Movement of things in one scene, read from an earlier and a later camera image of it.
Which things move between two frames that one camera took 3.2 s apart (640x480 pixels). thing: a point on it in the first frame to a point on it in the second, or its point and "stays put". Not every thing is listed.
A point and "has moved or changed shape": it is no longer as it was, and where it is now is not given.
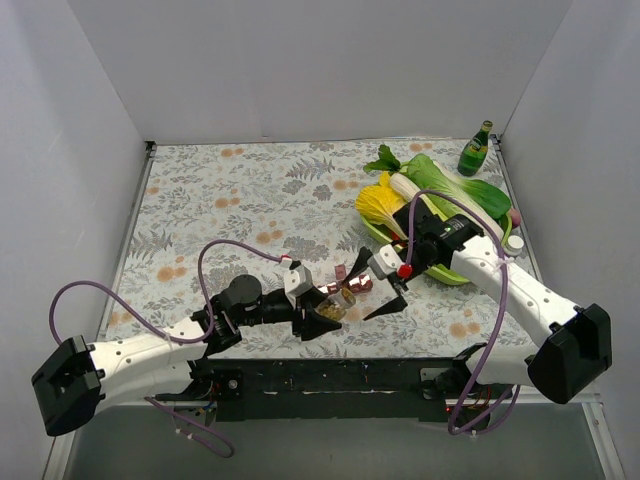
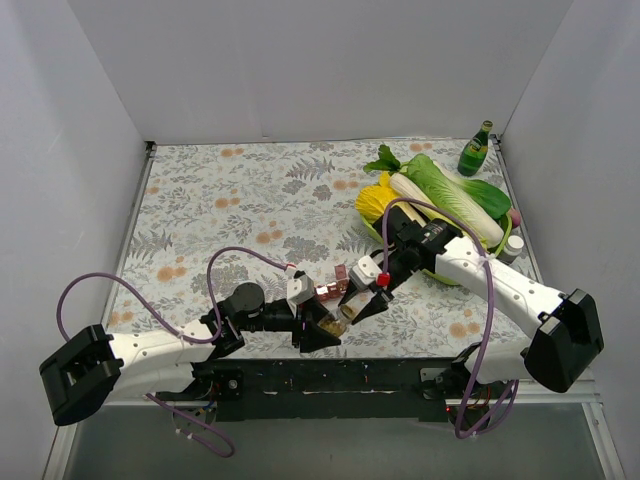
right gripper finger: (393, 305) to (379, 303)
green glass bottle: (475, 153) stays put
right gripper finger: (361, 264) to (350, 291)
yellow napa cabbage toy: (378, 203) stays put
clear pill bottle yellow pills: (333, 306) has moved or changed shape
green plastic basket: (380, 233) stays put
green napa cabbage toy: (490, 200) stays put
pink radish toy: (515, 217) stays put
